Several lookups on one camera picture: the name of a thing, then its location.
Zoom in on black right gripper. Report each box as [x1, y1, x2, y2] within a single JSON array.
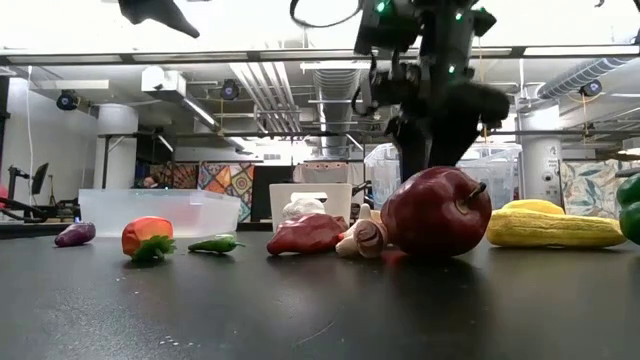
[[384, 79, 512, 182]]

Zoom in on dark red apple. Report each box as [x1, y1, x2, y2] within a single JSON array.
[[380, 166, 494, 259]]

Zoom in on white garlic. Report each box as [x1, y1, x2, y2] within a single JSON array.
[[335, 203, 389, 260]]

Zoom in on yellow lemon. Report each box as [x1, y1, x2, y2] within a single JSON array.
[[501, 198, 567, 216]]

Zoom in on white garlic bulb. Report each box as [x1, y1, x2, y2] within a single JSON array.
[[281, 197, 327, 222]]

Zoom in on red bell pepper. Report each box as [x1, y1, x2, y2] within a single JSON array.
[[266, 213, 350, 256]]

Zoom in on green bell pepper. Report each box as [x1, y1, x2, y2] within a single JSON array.
[[615, 172, 640, 246]]

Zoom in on small purple eggplant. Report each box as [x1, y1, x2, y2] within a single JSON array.
[[54, 221, 97, 248]]

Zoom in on green chili pepper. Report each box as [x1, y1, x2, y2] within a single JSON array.
[[187, 234, 247, 254]]

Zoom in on clear plastic bin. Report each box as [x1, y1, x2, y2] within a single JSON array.
[[78, 188, 243, 239], [364, 143, 522, 211]]

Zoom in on white round column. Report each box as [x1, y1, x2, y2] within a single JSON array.
[[519, 135, 564, 206], [93, 103, 140, 190]]

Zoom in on white plastic basket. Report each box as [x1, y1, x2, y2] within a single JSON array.
[[268, 182, 354, 232]]

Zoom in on black monitor on stand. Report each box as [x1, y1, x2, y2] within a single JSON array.
[[6, 161, 51, 201]]

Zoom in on black overhead frame bar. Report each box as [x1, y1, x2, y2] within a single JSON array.
[[0, 44, 640, 67]]

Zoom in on silver ventilation duct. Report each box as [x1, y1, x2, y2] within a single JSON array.
[[536, 56, 637, 100], [313, 68, 362, 157]]

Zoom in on black ceiling camera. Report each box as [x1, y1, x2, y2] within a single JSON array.
[[579, 79, 604, 98], [219, 78, 242, 102], [55, 89, 81, 112]]

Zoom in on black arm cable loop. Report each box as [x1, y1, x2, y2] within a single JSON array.
[[289, 0, 365, 30]]

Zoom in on pale patterned wall hanging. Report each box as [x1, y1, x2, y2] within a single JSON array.
[[559, 159, 640, 220]]

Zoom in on colourful patterned wall hanging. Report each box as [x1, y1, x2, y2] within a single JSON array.
[[197, 161, 256, 223]]

